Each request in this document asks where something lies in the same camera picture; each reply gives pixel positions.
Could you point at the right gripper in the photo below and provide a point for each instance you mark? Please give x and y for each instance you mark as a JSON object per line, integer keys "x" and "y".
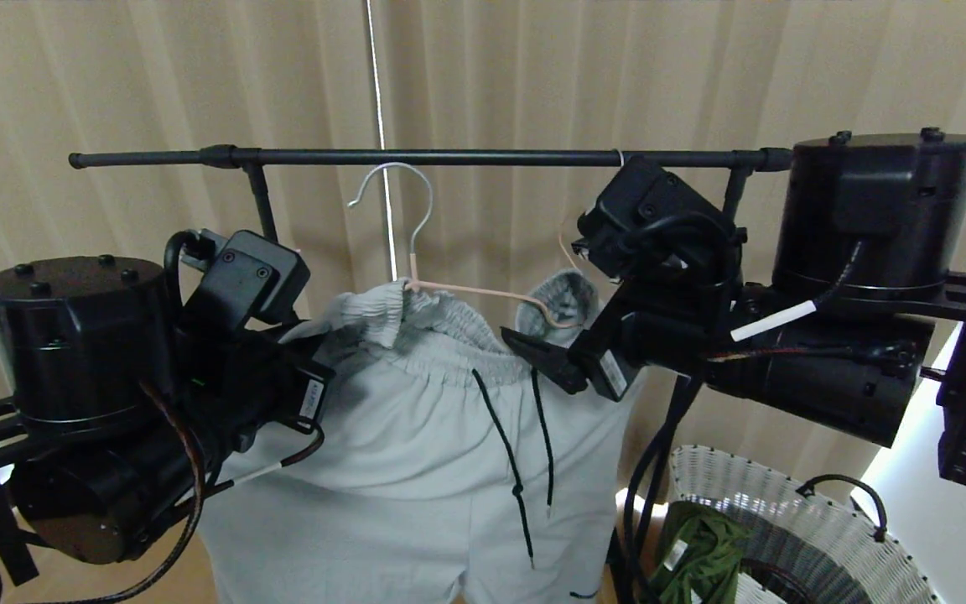
{"x": 827, "y": 394}

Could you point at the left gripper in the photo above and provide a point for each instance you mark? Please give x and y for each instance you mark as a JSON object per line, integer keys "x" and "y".
{"x": 114, "y": 495}

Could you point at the green garment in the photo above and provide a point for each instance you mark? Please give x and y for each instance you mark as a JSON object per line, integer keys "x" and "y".
{"x": 701, "y": 554}

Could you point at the pale grey shorts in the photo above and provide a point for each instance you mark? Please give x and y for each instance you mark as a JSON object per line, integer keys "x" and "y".
{"x": 416, "y": 461}

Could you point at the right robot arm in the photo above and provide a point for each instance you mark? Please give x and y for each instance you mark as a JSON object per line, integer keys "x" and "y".
{"x": 869, "y": 218}

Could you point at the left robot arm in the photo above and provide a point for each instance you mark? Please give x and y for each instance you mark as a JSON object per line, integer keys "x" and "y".
{"x": 72, "y": 335}

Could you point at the white laundry basket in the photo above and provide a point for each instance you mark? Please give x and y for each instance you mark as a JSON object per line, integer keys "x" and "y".
{"x": 785, "y": 495}

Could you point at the black clothes rack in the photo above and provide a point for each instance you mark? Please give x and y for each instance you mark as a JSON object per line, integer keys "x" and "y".
{"x": 449, "y": 157}

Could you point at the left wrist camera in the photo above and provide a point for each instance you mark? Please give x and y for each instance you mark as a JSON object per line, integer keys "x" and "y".
{"x": 240, "y": 277}

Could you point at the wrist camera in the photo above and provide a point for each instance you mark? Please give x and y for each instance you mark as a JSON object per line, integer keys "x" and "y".
{"x": 651, "y": 193}
{"x": 240, "y": 277}

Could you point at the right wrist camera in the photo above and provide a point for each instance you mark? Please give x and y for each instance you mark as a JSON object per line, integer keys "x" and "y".
{"x": 651, "y": 193}

